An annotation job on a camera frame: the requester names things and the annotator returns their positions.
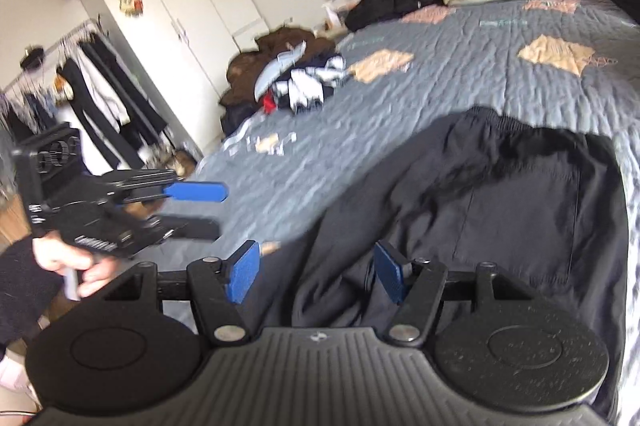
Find black pants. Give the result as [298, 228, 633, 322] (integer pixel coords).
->
[242, 108, 629, 416]

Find left forearm black sleeve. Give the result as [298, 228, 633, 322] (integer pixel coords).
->
[0, 235, 63, 354]

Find clothes rack with hanging clothes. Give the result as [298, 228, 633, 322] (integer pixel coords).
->
[1, 19, 175, 173]

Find person's left hand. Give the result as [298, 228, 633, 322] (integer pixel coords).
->
[32, 232, 120, 298]

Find red garment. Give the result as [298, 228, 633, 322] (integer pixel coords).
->
[262, 92, 278, 114]

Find brown jacket pile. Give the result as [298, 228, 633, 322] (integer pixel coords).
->
[219, 26, 335, 137]

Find striped navy white garment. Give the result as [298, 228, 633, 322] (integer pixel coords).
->
[269, 54, 350, 114]

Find light blue garment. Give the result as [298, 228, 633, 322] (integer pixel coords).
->
[254, 42, 307, 101]

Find white wardrobe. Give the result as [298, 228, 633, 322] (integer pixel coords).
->
[80, 0, 269, 155]

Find grey quilted bedspread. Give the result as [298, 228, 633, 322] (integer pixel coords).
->
[160, 0, 639, 425]

